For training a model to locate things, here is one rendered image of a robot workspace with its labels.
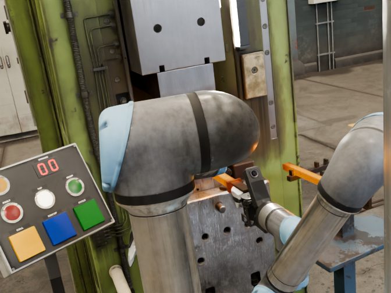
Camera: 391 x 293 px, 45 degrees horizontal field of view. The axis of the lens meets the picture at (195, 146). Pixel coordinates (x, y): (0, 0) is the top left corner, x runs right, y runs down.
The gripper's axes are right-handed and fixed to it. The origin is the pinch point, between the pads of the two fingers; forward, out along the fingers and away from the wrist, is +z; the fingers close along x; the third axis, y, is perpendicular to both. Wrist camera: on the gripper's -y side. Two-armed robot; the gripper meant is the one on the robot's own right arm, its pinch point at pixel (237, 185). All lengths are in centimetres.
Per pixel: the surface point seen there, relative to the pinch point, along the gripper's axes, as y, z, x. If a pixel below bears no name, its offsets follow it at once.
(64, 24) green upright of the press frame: -54, 40, -36
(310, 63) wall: 78, 610, 422
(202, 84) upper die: -27.9, 26.7, 3.5
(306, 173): 9.9, 15.8, 33.9
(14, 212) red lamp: -8, 7, -63
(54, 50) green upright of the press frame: -47, 40, -41
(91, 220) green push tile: 2.0, 10.2, -43.7
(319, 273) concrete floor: 102, 81, 76
